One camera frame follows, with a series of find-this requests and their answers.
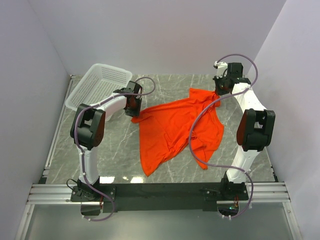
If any aluminium extrusion rail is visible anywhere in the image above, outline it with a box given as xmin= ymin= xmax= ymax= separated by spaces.
xmin=14 ymin=73 xmax=301 ymax=240

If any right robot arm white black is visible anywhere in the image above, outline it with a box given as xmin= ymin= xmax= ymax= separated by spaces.
xmin=213 ymin=61 xmax=276 ymax=200

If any white perforated plastic basket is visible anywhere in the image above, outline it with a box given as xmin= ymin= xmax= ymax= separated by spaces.
xmin=65 ymin=63 xmax=133 ymax=121

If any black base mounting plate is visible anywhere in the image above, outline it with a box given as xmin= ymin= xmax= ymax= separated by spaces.
xmin=70 ymin=182 xmax=249 ymax=213

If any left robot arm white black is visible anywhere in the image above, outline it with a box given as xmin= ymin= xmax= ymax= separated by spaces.
xmin=70 ymin=81 xmax=143 ymax=201

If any orange t shirt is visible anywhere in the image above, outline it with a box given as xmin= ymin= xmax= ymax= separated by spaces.
xmin=131 ymin=88 xmax=224 ymax=176

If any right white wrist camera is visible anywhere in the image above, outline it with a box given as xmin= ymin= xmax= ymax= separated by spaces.
xmin=213 ymin=61 xmax=228 ymax=79

